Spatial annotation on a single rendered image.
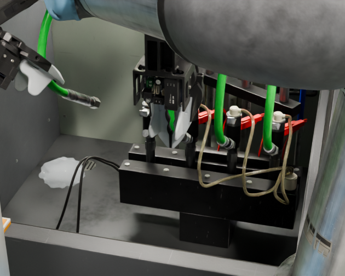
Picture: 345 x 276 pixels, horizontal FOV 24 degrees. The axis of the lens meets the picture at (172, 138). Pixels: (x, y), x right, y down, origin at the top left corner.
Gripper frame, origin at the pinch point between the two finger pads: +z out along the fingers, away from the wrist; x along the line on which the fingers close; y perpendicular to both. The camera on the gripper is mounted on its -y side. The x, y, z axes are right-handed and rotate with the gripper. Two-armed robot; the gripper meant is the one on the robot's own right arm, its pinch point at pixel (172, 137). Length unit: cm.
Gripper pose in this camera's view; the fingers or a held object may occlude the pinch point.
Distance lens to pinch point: 116.5
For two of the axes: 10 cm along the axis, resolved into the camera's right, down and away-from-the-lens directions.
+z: 0.0, 8.6, 5.2
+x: 9.7, 1.3, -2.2
